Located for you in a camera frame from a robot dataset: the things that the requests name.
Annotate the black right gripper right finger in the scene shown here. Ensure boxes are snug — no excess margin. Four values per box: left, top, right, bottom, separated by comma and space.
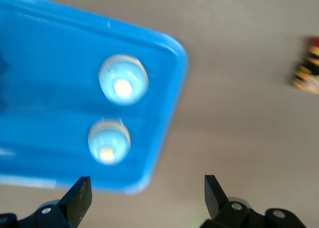
204, 174, 251, 228

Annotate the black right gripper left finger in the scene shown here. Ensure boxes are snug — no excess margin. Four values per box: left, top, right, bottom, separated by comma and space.
34, 176, 93, 228

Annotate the blue dome bell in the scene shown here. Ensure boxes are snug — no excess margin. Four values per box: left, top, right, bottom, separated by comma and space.
98, 54, 150, 107
87, 119, 132, 167

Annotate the blue plastic tray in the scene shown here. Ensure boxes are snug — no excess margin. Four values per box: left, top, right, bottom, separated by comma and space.
0, 0, 189, 196

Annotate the red yellow push button switch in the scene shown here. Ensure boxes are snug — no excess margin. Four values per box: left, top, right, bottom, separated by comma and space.
291, 35, 319, 95

